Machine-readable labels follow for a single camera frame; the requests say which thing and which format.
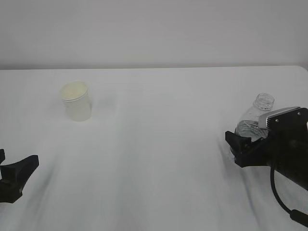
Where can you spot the clear plastic water bottle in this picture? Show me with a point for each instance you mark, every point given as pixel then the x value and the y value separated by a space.
pixel 248 123

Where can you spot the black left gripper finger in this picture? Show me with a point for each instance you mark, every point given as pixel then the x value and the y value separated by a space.
pixel 14 177
pixel 2 155

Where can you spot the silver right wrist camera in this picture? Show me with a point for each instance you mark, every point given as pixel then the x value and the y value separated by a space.
pixel 284 119

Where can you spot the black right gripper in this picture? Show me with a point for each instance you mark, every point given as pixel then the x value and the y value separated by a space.
pixel 286 150

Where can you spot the white paper cup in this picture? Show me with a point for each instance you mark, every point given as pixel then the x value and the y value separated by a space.
pixel 75 98

